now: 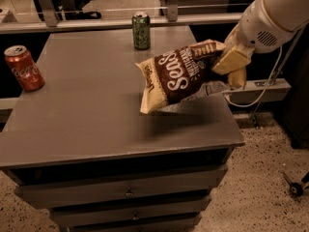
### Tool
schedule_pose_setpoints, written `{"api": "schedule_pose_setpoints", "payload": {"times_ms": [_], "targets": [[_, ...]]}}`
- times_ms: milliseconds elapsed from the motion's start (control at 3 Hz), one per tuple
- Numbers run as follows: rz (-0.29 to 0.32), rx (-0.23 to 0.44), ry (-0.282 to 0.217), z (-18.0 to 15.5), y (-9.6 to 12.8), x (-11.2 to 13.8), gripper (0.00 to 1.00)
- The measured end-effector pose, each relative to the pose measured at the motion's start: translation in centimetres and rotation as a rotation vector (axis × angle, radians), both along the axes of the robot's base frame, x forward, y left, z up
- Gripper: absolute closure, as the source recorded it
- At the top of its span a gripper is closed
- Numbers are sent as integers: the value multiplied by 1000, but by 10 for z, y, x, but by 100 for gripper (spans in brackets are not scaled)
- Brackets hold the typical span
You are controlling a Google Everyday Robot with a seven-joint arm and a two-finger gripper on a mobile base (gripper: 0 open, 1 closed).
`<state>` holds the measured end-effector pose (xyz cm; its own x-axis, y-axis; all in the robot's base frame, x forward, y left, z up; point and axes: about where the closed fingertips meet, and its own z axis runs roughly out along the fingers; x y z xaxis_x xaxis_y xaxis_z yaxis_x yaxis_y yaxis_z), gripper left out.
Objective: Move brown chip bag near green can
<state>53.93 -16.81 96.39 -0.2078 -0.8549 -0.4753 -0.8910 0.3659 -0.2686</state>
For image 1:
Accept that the metal railing frame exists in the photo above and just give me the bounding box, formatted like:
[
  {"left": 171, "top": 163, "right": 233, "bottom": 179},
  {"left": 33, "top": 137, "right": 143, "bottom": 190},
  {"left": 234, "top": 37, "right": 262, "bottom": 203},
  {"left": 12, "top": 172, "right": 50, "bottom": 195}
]
[{"left": 1, "top": 0, "right": 242, "bottom": 34}]

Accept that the white cable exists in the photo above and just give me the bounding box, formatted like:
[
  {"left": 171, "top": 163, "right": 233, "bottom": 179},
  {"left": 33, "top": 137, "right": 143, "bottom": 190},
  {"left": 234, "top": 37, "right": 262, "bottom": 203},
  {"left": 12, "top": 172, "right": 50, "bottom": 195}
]
[{"left": 223, "top": 45, "right": 284, "bottom": 109}]

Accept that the red Coca-Cola can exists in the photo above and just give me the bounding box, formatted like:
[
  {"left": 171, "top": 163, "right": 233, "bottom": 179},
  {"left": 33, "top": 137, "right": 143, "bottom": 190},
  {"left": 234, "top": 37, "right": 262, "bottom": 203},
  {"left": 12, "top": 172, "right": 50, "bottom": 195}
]
[{"left": 4, "top": 45, "right": 44, "bottom": 92}]

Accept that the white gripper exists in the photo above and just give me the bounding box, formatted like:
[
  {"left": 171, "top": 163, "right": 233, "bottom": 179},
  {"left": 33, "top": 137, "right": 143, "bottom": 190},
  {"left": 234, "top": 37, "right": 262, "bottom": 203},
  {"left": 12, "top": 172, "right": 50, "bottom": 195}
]
[{"left": 211, "top": 0, "right": 295, "bottom": 89}]

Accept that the black caster wheel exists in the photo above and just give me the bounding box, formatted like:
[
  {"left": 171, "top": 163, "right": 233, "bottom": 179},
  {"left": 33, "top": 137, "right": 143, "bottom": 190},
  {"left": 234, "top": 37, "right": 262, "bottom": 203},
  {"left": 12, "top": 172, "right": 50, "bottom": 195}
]
[{"left": 283, "top": 172, "right": 309, "bottom": 197}]

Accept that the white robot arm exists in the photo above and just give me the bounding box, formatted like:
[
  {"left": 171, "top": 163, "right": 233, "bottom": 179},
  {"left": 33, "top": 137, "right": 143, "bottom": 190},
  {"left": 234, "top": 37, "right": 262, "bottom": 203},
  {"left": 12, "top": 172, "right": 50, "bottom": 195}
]
[{"left": 211, "top": 0, "right": 309, "bottom": 75}]

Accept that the green soda can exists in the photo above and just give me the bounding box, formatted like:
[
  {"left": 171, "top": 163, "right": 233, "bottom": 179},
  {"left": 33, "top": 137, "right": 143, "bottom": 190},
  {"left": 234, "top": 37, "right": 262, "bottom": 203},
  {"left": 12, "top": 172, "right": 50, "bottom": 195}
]
[{"left": 131, "top": 12, "right": 151, "bottom": 50}]

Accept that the brown Sensible chip bag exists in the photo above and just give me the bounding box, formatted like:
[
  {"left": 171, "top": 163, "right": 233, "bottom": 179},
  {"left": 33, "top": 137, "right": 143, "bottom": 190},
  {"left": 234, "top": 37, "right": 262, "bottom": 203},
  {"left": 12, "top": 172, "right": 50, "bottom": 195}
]
[{"left": 137, "top": 40, "right": 229, "bottom": 114}]

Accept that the grey drawer cabinet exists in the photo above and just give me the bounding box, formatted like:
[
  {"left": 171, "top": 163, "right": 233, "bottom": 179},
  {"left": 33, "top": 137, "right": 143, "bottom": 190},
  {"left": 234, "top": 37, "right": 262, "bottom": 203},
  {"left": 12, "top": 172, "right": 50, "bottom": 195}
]
[{"left": 0, "top": 26, "right": 244, "bottom": 232}]

